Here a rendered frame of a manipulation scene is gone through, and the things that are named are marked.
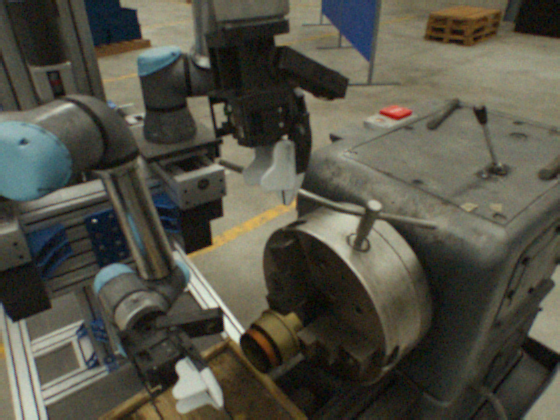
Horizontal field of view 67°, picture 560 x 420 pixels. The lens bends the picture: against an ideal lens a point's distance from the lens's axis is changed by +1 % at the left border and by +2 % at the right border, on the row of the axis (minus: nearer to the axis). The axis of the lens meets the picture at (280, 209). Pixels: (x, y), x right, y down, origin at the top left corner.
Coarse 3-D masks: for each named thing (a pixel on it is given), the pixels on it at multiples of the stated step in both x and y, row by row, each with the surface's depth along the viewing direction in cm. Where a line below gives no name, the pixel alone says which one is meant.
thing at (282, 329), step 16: (256, 320) 70; (272, 320) 68; (288, 320) 70; (240, 336) 69; (256, 336) 66; (272, 336) 66; (288, 336) 67; (256, 352) 71; (272, 352) 66; (288, 352) 67; (256, 368) 70; (272, 368) 67
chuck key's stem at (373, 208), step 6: (372, 204) 61; (378, 204) 62; (366, 210) 62; (372, 210) 61; (378, 210) 61; (366, 216) 62; (372, 216) 62; (360, 222) 64; (366, 222) 63; (372, 222) 63; (360, 228) 64; (366, 228) 64; (360, 234) 65; (366, 234) 65; (354, 240) 67; (360, 240) 66
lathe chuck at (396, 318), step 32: (288, 224) 77; (320, 224) 71; (352, 224) 71; (320, 256) 69; (352, 256) 65; (384, 256) 67; (320, 288) 73; (352, 288) 66; (384, 288) 64; (352, 320) 69; (384, 320) 63; (416, 320) 68; (384, 352) 65
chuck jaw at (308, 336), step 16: (320, 320) 71; (336, 320) 71; (304, 336) 68; (320, 336) 68; (336, 336) 68; (352, 336) 68; (304, 352) 69; (320, 352) 69; (336, 352) 68; (352, 352) 66; (368, 352) 66; (352, 368) 67; (368, 368) 68
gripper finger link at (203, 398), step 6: (192, 396) 63; (198, 396) 63; (204, 396) 63; (210, 396) 62; (180, 402) 63; (186, 402) 63; (192, 402) 62; (198, 402) 62; (204, 402) 62; (210, 402) 63; (180, 408) 62; (186, 408) 62; (192, 408) 62
